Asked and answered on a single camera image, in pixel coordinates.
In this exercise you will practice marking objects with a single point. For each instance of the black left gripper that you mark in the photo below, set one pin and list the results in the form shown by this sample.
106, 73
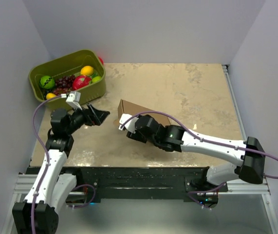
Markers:
97, 117

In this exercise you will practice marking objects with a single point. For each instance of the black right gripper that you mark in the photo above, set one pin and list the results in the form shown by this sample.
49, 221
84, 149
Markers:
136, 136

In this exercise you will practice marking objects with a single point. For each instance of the brown cardboard box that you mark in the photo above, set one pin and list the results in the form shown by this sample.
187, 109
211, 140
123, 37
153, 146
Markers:
126, 107

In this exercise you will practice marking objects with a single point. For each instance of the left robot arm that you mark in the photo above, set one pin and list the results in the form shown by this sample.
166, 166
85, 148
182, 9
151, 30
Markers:
38, 213

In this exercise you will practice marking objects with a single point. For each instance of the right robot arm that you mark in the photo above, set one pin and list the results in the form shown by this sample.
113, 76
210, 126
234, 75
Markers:
244, 159

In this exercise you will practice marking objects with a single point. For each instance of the green toy lime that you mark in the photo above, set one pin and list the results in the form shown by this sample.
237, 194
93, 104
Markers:
96, 79

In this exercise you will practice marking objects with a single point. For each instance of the red dragon fruit toy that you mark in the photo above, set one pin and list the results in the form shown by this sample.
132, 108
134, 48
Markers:
81, 81

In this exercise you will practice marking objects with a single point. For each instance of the purple toy grapes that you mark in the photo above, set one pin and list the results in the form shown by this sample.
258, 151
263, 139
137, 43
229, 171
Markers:
63, 85

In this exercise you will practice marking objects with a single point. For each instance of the yellow toy lemon back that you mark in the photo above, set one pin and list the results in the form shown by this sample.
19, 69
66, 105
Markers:
87, 70

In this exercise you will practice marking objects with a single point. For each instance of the yellow toy lemon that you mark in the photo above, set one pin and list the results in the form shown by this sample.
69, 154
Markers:
50, 96
87, 70

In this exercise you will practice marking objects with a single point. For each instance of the yellow toy lemon front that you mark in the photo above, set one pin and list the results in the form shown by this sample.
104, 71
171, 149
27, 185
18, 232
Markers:
50, 96

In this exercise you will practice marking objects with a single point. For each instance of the green plastic bin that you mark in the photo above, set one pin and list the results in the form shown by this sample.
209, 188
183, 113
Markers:
70, 64

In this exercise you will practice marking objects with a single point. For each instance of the green toy ball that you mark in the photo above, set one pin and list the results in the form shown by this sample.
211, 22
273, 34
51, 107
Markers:
47, 82

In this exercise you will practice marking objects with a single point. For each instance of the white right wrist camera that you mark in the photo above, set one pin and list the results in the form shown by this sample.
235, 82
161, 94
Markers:
127, 122

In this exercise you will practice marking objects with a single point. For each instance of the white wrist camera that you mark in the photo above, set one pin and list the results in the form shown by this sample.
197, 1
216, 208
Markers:
127, 122
73, 99

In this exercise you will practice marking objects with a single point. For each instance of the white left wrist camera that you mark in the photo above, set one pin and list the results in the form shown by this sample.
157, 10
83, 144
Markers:
73, 99

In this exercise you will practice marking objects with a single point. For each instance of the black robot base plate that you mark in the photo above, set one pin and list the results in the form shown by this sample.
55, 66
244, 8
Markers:
140, 183

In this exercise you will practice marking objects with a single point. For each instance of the aluminium frame rail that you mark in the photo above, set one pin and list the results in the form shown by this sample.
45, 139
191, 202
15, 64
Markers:
266, 196

